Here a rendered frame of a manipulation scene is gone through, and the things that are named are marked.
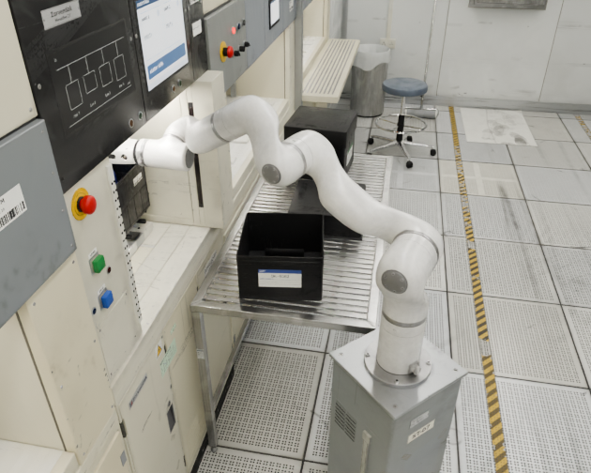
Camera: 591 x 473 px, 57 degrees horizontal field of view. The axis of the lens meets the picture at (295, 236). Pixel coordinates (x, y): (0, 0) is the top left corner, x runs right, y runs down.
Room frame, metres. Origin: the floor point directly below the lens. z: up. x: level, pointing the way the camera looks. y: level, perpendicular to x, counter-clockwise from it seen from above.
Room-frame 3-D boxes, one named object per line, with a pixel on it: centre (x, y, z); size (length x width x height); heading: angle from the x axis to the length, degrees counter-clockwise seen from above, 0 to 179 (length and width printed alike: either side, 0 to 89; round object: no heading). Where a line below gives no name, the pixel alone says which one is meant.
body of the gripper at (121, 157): (1.55, 0.52, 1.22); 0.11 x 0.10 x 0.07; 75
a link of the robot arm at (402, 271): (1.09, -0.27, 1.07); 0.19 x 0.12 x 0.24; 150
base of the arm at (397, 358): (1.12, -0.29, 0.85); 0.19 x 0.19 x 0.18
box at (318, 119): (2.40, -0.12, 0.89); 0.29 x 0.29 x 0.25; 75
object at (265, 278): (1.53, 0.04, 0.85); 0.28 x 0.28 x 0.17; 88
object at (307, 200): (1.92, -0.13, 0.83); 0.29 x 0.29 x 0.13; 81
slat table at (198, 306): (1.96, -0.07, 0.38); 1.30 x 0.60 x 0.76; 169
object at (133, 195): (1.57, 0.62, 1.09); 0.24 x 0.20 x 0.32; 170
